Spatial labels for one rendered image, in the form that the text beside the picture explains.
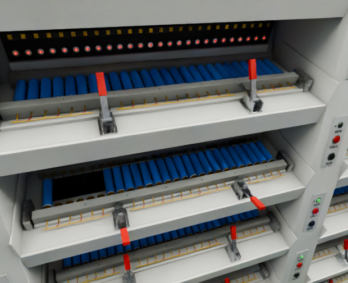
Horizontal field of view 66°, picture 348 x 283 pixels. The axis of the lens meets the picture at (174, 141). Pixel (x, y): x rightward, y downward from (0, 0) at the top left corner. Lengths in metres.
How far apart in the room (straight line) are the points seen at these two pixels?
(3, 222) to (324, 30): 0.66
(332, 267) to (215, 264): 0.48
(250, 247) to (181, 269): 0.19
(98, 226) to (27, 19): 0.37
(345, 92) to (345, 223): 0.45
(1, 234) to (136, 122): 0.28
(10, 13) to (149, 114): 0.24
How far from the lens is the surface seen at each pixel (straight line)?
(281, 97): 0.59
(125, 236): 0.50
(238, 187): 0.61
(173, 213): 0.57
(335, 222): 0.95
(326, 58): 0.62
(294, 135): 0.70
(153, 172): 0.60
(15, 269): 0.59
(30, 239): 0.58
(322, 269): 1.09
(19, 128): 0.48
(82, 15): 0.40
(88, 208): 0.56
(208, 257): 0.75
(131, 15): 0.40
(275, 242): 0.82
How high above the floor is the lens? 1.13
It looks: 27 degrees down
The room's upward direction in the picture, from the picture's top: 1 degrees counter-clockwise
